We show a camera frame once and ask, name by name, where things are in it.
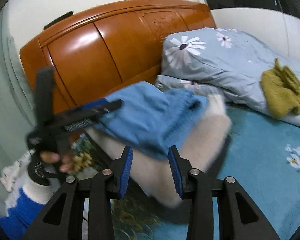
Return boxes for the blue sweatpants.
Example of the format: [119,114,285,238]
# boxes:
[95,82,209,160]

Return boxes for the person's left hand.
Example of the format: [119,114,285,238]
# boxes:
[40,151,74,174]

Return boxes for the blue white fuzzy sleeve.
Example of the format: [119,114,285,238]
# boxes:
[0,173,53,239]

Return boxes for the teal floral bed blanket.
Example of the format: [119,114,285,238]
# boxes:
[72,102,300,240]

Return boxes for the orange wooden headboard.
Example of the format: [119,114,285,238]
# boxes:
[20,0,215,113]

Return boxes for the cream fuzzy sweater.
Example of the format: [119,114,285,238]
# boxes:
[87,94,231,208]

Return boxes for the olive green knit garment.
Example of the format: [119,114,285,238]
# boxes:
[261,58,300,119]

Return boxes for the light blue daisy duvet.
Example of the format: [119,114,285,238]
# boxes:
[155,31,300,115]

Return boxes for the daisy print pillow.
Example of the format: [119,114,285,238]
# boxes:
[161,27,239,80]

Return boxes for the white black wardrobe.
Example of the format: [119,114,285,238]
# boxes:
[204,0,300,61]

